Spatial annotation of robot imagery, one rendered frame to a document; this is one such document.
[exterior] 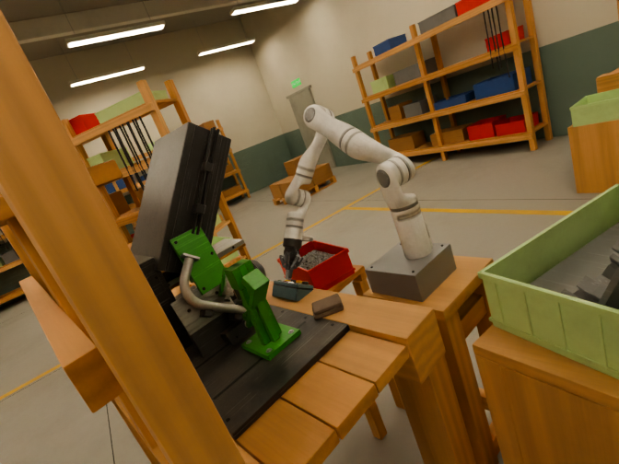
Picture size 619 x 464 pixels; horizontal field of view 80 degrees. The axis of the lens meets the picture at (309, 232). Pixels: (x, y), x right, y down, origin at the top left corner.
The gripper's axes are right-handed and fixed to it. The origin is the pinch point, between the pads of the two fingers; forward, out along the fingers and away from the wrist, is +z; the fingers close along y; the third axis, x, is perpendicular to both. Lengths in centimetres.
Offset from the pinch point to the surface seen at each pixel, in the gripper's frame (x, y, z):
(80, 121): -41, -323, -127
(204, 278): -34.5, -1.0, 3.9
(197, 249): -37.1, -3.5, -5.6
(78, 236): -81, 61, -4
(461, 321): 24, 59, 8
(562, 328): 7, 90, 4
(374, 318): -4.0, 47.4, 8.7
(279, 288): -5.5, 2.5, 5.4
